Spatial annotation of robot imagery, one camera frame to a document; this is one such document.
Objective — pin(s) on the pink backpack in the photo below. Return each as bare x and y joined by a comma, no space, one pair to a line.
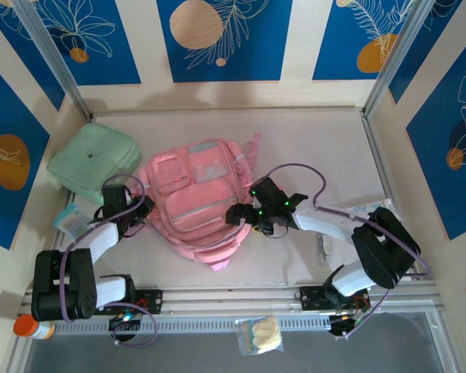
194,210

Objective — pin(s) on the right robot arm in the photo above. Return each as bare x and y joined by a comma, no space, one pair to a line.
322,225

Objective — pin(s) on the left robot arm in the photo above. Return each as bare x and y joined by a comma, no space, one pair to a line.
105,237

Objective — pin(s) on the light blue tissue packet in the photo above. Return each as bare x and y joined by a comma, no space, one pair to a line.
71,221

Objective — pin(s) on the mint green pouch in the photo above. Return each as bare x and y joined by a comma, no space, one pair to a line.
89,155

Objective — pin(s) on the clear plastic packet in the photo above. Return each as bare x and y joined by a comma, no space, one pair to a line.
326,248

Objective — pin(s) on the white printed booklet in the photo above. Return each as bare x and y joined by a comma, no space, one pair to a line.
359,210

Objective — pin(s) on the circuit board with LED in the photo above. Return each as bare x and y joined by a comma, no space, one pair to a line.
124,319
347,324

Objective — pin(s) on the plastic bag with yellow contents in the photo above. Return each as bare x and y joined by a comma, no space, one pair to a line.
264,330

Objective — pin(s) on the orange pill bottle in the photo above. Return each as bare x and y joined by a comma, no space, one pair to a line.
27,326

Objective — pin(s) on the aluminium mounting rail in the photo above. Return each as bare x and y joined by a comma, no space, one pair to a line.
225,299

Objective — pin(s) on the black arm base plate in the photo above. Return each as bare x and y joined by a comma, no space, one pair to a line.
151,301
310,297

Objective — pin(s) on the aluminium table edge rail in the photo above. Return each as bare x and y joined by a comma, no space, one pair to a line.
376,155
217,112

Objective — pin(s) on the aluminium frame post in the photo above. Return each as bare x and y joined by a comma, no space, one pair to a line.
50,50
400,50

